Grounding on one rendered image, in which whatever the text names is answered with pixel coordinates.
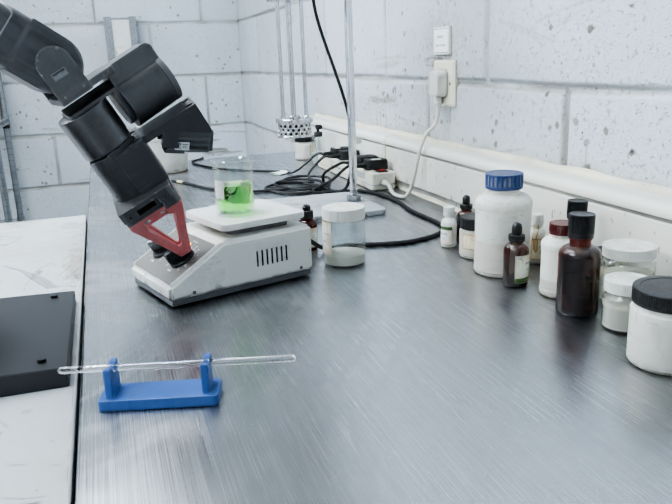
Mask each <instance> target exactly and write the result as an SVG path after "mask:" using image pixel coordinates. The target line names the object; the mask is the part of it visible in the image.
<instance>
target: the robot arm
mask: <svg viewBox="0 0 672 504"><path fill-rule="evenodd" d="M83 71H84V62H83V58H82V55H81V53H80V51H79V50H78V48H77V47H76V46H75V45H74V44H73V43H72V42H71V41H70V40H68V39H67V38H65V37H63V36H62V35H60V34H59V33H57V32H55V31H54V30H52V29H51V28H49V27H47V26H46V25H44V24H42V23H41V22H39V21H38V20H36V19H34V18H32V19H31V18H29V17H28V16H26V15H24V14H23V13H21V12H20V11H18V10H16V9H15V8H13V7H11V6H9V5H8V4H6V3H4V2H2V1H0V72H2V73H3V74H5V75H7V76H9V77H11V78H12V79H14V80H16V81H18V82H19V83H21V84H23V85H25V86H27V87H28V88H30V89H32V90H34V91H37V92H41V93H43V94H44V96H45V97H46V98H47V100H48V101H49V102H50V104H51V105H55V106H61V107H65V106H67V105H68V104H70V103H71V102H73V101H74V100H76V99H77V98H79V97H80V96H82V95H83V94H85V93H86V92H88V91H89V90H91V89H92V88H93V86H94V85H95V84H97V83H98V82H100V81H101V80H103V81H104V82H103V83H101V84H100V85H98V86H97V87H95V88H94V89H92V90H91V91H89V92H88V93H86V94H85V95H83V96H82V97H80V98H79V99H77V100H76V101H74V102H73V103H71V104H70V105H68V106H67V107H65V108H64V109H62V110H61V112H62V113H63V114H62V116H63V118H62V119H61V120H60V121H59V123H58V124H59V126H60V127H61V128H62V130H63V131H64V132H65V134H66V135H67V136H68V138H69V139H70V140H71V142H72V143H73V144H74V145H75V147H76V148H77V149H78V151H79V152H80V153H81V155H82V156H83V157H84V159H85V160H86V161H88V162H90V163H89V164H90V166H91V167H92V169H93V170H94V172H95V173H96V174H97V176H98V177H99V178H100V180H101V181H102V182H103V184H104V185H105V186H106V187H107V189H108V190H109V191H110V193H111V195H112V198H113V202H114V205H115V209H116V213H117V216H118V217H119V218H120V220H121V221H122V222H123V223H124V225H127V227H128V228H129V229H130V230H131V231H132V232H133V233H135V234H137V235H140V236H142V237H144V238H146V239H148V240H150V241H152V242H154V243H157V244H159V245H161V246H163V247H164V248H166V249H168V250H170V251H172V252H174V253H176V254H177V255H179V256H184V255H186V254H187V253H189V252H190V251H191V245H190V240H189V235H188V230H187V225H186V219H185V213H184V207H183V202H182V198H181V196H180V194H179V192H178V191H177V189H176V187H175V185H174V184H173V182H172V181H171V180H170V179H169V176H168V174H167V172H166V170H165V169H164V167H163V165H162V163H161V162H160V160H159V159H158V157H157V156H156V155H155V153H154V152H153V150H152V149H151V147H150V146H149V145H148V143H149V142H150V141H152V140H153V139H155V138H156V137H157V139H161V145H162V149H163V151H164V152H165V153H175V154H185V152H205V153H208V152H209V151H213V136H214V131H213V130H212V129H211V127H210V125H209V124H208V122H207V121H206V119H205V118H204V116H203V115H202V113H201V111H200V110H199V108H198V107H197V105H196V104H195V102H194V101H193V100H192V99H191V98H190V97H189V96H188V97H187V98H185V99H184V100H182V101H180V102H179V103H177V104H176V105H174V106H173V107H171V108H169V109H168V110H166V111H165V112H163V113H162V114H160V115H158V116H157V117H155V118H154V119H152V120H150V121H149V122H147V121H148V120H149V119H151V118H152V117H154V116H155V115H156V114H158V113H159V112H161V111H162V110H164V109H165V108H166V107H168V106H169V105H171V104H172V103H173V102H175V101H176V100H178V99H179V98H181V97H182V90H181V87H180V85H179V83H178V81H177V79H176V78H175V76H174V75H173V73H172V72H171V70H170V69H169V68H168V66H167V65H166V64H165V63H164V62H163V61H162V60H161V59H160V58H159V56H158V55H157V53H156V52H155V50H154V49H153V47H152V46H151V45H150V44H148V43H141V44H136V45H133V46H132V47H130V48H129V49H127V50H126V51H124V52H122V53H121V54H119V55H118V56H116V57H115V58H113V59H112V60H110V61H109V62H107V63H106V64H104V65H103V66H100V67H99V68H97V69H96V70H94V71H93V72H91V73H90V74H88V75H86V76H85V75H84V74H83ZM107 96H108V97H109V99H110V100H111V102H112V103H113V104H114V106H115V107H116V109H117V110H118V111H119V113H120V114H121V115H122V116H123V118H124V119H125V120H126V121H127V122H129V123H130V124H133V123H135V124H136V125H138V126H141V125H142V124H144V123H145V122H147V123H146V124H144V125H143V126H141V127H139V128H138V129H137V127H135V128H133V129H132V130H130V131H129V129H128V128H127V126H126V125H125V124H124V122H123V121H122V119H121V118H120V116H119V115H118V114H117V112H116V111H115V109H114V108H113V106H112V105H111V104H110V102H109V101H108V99H107V98H106V97H107ZM172 213H173V217H174V220H175V224H176V229H177V233H178V237H179V238H178V240H174V239H173V238H171V237H170V236H168V235H167V234H165V233H164V232H162V231H161V230H160V229H158V228H157V227H155V226H154V225H153V223H154V222H156V221H157V220H159V219H161V218H162V217H164V216H165V215H167V214H172Z"/></svg>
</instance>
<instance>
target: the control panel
mask: <svg viewBox="0 0 672 504"><path fill-rule="evenodd" d="M188 235H189V240H190V243H191V244H190V245H191V248H192V250H193V252H194V254H193V257H192V258H191V259H190V260H189V261H188V262H187V263H186V264H184V265H182V266H180V267H178V268H172V267H171V266H170V264H169V263H168V262H167V260H166V259H165V258H164V256H163V257H161V258H154V257H153V251H152V250H150V251H148V252H147V253H146V254H145V255H144V256H142V257H141V258H140V259H139V260H137V261H136V262H135V263H134V264H135V265H136V266H138V267H140V268H141V269H143V270H145V271H147V272H148V273H150V274H152V275H153V276H155V277H157V278H158V279H160V280H162V281H163V282H165V283H167V284H168V285H170V284H171V283H172V282H173V281H175V280H176V279H177V278H178V277H179V276H180V275H182V274H183V273H184V272H185V271H186V270H187V269H189V268H190V267H191V266H192V265H193V264H194V263H196V262H197V261H198V260H199V259H200V258H201V257H203V256H204V255H205V254H206V253H207V252H208V251H210V250H211V249H212V248H213V247H214V246H215V244H213V243H210V242H208V241H206V240H203V239H201V238H198V237H196V236H194V235H191V234H189V233H188ZM168 236H170V237H171V238H173V239H174V240H178V238H179V237H178V233H177V229H175V230H174V231H173V232H171V233H170V234H169V235H168Z"/></svg>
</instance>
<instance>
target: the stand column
mask: <svg viewBox="0 0 672 504"><path fill-rule="evenodd" d="M344 27H345V58H346V90H347V121H348V153H349V184H350V194H349V195H347V202H360V201H361V195H359V194H357V157H356V122H355V87H354V53H353V18H352V0H344Z"/></svg>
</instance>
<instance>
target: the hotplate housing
mask: <svg viewBox="0 0 672 504"><path fill-rule="evenodd" d="M186 225H187V230H188V233H189V234H191V235H194V236H196V237H198V238H201V239H203V240H206V241H208V242H210V243H213V244H215V246H214V247H213V248H212V249H211V250H210V251H208V252H207V253H206V254H205V255H204V256H203V257H201V258H200V259H199V260H198V261H197V262H196V263H194V264H193V265H192V266H191V267H190V268H189V269H187V270H186V271H185V272H184V273H183V274H182V275H180V276H179V277H178V278H177V279H176V280H175V281H173V282H172V283H171V284H170V285H168V284H167V283H165V282H163V281H162V280H160V279H158V278H157V277H155V276H153V275H152V274H150V273H148V272H147V271H145V270H143V269H141V268H140V267H138V266H136V265H135V264H134V267H133V268H132V276H134V277H135V282H136V283H137V284H139V285H140V286H142V287H143V288H145V289H146V290H148V291H149V292H151V293H152V294H154V295H155V296H157V297H159V298H160V299H162V300H163V301H165V302H166V303H168V304H169V305H171V306H172V307H175V306H179V305H183V304H187V303H192V302H196V301H200V300H204V299H208V298H212V297H216V296H220V295H225V294H229V293H233V292H237V291H241V290H245V289H249V288H254V287H258V286H262V285H266V284H270V283H274V282H278V281H282V280H287V279H291V278H295V277H299V276H303V275H307V274H311V269H310V268H309V267H311V266H312V252H311V231H310V227H308V226H307V224H304V223H301V222H298V221H294V220H289V221H283V222H278V223H273V224H267V225H262V226H257V227H251V228H246V229H241V230H235V231H229V232H224V231H219V230H217V229H214V228H212V227H209V226H206V225H204V224H201V223H199V222H191V223H186Z"/></svg>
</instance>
